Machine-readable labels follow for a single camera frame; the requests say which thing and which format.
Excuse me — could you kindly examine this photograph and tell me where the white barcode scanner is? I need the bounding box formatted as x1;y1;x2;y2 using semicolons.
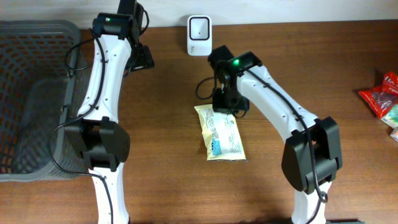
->
187;15;213;56

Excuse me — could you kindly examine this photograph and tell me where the yellow wet wipes pack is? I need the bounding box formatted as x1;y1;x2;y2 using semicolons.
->
194;105;247;161

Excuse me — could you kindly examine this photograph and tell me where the orange tissue pack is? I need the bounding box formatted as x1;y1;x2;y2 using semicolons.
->
390;127;398;141

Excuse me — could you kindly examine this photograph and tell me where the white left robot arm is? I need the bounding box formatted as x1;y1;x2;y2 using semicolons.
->
63;0;155;223

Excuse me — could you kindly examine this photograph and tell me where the red snack bag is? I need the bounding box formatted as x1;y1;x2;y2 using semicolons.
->
359;72;397;119

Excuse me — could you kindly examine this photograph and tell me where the teal tissue pack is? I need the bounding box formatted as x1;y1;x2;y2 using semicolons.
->
381;105;398;129

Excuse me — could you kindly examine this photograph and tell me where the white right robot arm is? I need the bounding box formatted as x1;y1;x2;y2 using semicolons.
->
208;45;343;223

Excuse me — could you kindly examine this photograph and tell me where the grey plastic basket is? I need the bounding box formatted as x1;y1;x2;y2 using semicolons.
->
1;21;90;182

